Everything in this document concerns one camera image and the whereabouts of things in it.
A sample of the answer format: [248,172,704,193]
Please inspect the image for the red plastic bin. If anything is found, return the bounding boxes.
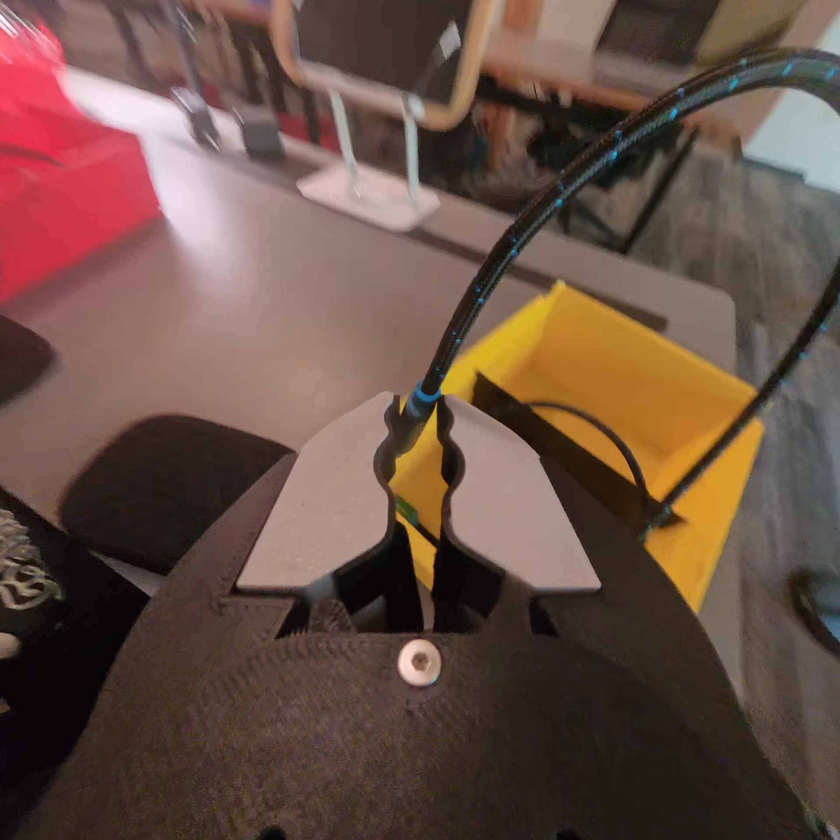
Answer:
[0,18,163,304]

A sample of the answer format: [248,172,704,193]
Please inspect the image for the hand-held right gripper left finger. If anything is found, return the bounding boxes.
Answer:
[236,392,403,603]

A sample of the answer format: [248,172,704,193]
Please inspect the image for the small dark adapter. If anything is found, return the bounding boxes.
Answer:
[172,84,222,151]
[238,107,287,160]

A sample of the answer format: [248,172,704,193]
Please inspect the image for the yellow plastic bin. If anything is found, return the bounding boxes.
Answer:
[392,280,766,613]

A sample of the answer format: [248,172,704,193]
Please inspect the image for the black patterned cloth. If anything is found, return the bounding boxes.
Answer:
[0,489,148,840]

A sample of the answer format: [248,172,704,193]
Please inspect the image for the long wooden desk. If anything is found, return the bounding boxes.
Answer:
[482,26,746,253]

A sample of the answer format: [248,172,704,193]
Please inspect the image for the black mouse pad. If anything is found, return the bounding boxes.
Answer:
[58,413,296,576]
[0,314,58,406]

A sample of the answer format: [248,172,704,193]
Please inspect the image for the blue-flecked braided hdmi cable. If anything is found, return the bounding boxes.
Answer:
[392,47,840,532]

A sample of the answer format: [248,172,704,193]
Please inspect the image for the black bin divider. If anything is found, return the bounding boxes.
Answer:
[472,372,687,534]

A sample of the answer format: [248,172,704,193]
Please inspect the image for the thin black cable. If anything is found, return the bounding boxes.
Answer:
[525,401,652,521]

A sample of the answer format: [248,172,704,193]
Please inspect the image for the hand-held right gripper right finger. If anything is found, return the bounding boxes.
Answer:
[436,394,602,595]

